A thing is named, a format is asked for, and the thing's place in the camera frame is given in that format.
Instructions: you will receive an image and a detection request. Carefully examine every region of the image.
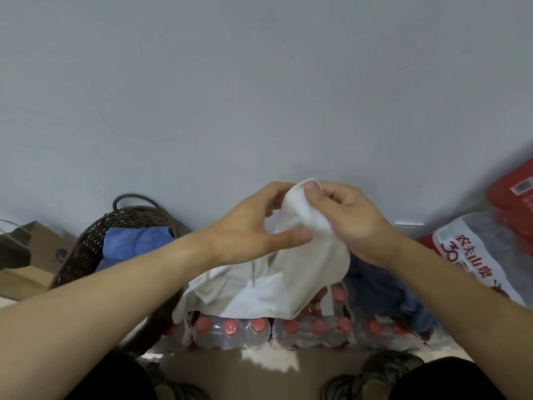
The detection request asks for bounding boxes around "light blue towel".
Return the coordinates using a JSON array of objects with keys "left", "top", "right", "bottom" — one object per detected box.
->
[
  {"left": 102, "top": 226, "right": 177, "bottom": 261},
  {"left": 401, "top": 287, "right": 439, "bottom": 334}
]

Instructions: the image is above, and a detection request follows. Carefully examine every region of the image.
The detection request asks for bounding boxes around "person's left grey shoe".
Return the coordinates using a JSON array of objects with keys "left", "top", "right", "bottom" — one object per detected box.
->
[{"left": 141, "top": 358, "right": 211, "bottom": 400}]

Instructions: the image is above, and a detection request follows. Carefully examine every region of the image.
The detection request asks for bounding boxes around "person's right hand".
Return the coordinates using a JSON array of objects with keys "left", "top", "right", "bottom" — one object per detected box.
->
[{"left": 303, "top": 181, "right": 408, "bottom": 269}]

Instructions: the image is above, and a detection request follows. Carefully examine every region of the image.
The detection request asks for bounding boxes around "person's left forearm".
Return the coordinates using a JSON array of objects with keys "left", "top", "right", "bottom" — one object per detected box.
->
[{"left": 0, "top": 233, "right": 222, "bottom": 400}]

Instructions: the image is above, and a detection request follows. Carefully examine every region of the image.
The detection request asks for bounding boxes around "dark grey towel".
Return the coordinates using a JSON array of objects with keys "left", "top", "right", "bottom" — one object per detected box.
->
[{"left": 344, "top": 253, "right": 411, "bottom": 322}]

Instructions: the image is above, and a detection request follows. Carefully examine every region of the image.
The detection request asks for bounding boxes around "person's right grey shoe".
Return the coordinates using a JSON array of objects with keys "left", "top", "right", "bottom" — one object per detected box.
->
[{"left": 320, "top": 350, "right": 425, "bottom": 400}]

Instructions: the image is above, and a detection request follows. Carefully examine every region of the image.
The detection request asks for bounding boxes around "cream towel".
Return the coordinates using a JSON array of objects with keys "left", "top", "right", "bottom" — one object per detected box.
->
[{"left": 173, "top": 177, "right": 351, "bottom": 326}]

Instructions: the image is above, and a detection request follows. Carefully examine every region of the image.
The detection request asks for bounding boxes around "person's grey shoe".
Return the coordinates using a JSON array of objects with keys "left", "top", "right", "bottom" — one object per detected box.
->
[
  {"left": 141, "top": 358, "right": 211, "bottom": 400},
  {"left": 320, "top": 350, "right": 425, "bottom": 400}
]

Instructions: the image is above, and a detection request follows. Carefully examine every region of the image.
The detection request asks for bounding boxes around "dark brown wicker basket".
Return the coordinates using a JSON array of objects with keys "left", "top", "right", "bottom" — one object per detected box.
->
[{"left": 48, "top": 193, "right": 193, "bottom": 359}]

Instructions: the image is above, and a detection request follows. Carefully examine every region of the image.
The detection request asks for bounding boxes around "person's left hand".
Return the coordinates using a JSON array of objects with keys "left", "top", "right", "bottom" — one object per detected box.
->
[{"left": 199, "top": 182, "right": 314, "bottom": 268}]

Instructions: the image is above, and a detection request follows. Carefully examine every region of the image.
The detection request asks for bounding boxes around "brown paper bag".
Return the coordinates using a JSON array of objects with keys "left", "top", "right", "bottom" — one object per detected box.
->
[{"left": 0, "top": 220, "right": 78, "bottom": 303}]

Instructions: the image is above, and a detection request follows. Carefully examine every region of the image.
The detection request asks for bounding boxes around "person's right forearm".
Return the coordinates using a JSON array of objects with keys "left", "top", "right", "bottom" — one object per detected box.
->
[{"left": 387, "top": 241, "right": 533, "bottom": 398}]

